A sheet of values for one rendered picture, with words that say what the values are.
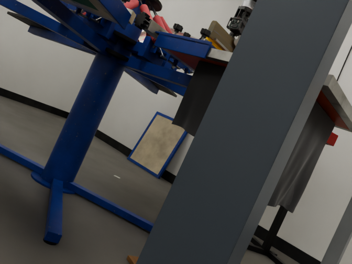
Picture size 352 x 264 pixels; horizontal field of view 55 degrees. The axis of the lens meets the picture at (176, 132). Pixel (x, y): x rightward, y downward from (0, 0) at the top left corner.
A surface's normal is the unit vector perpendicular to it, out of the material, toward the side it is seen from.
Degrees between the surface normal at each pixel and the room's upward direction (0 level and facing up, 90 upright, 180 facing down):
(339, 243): 90
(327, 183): 90
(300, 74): 90
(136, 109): 90
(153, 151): 79
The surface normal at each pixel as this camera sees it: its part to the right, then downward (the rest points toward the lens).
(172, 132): -0.50, -0.43
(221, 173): -0.40, -0.18
